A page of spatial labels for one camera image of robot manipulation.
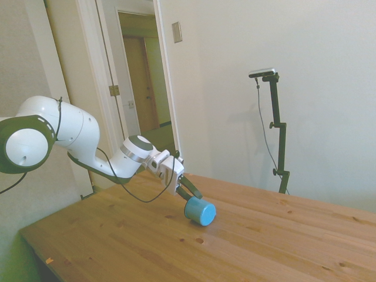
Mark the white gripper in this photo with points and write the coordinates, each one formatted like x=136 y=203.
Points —
x=173 y=173

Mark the blue mug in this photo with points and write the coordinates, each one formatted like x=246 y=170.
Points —
x=201 y=212

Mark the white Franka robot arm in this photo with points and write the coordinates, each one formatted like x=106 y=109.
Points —
x=76 y=135

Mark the white door latch plate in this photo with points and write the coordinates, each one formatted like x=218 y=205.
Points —
x=130 y=104

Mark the brown wooden hallway door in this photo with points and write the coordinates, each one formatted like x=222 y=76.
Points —
x=141 y=85

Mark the brass door hinge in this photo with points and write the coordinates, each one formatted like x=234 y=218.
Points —
x=114 y=90

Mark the white open door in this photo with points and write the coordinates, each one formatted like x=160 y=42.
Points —
x=82 y=58

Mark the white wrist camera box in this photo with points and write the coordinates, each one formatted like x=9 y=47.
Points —
x=155 y=164

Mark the black camera stand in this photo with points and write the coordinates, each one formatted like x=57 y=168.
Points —
x=282 y=141

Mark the silver exterior camera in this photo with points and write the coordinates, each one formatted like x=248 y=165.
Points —
x=262 y=72

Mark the beige wall switch plate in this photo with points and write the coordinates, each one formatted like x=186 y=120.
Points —
x=177 y=32

